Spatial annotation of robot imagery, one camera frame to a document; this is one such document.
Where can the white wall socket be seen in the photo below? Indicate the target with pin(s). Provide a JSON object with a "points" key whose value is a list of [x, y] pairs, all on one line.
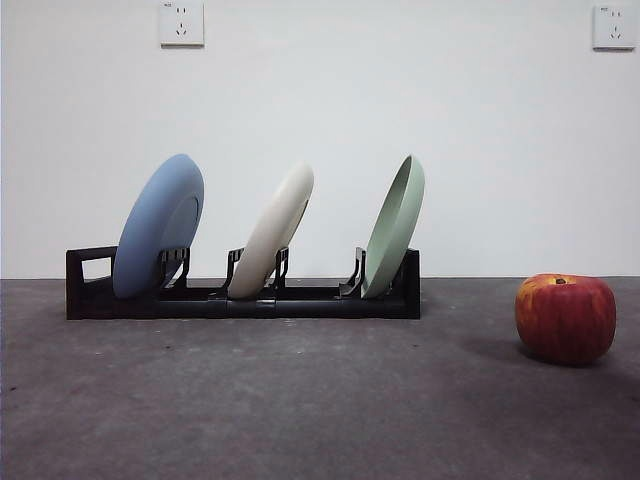
{"points": [[182, 25], [614, 27]]}

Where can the black plate rack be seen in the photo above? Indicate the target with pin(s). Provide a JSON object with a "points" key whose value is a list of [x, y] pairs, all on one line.
{"points": [[310, 309]]}

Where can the blue plate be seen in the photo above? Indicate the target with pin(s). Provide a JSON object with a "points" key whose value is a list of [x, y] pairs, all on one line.
{"points": [[150, 225]]}

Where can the cream yellow plate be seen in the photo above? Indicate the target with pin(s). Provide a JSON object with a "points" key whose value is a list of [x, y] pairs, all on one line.
{"points": [[270, 235]]}

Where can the green plate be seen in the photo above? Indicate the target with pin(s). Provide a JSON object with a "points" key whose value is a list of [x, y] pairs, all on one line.
{"points": [[395, 235]]}

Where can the red apple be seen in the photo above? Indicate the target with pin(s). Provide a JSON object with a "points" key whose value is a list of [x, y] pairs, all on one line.
{"points": [[565, 320]]}

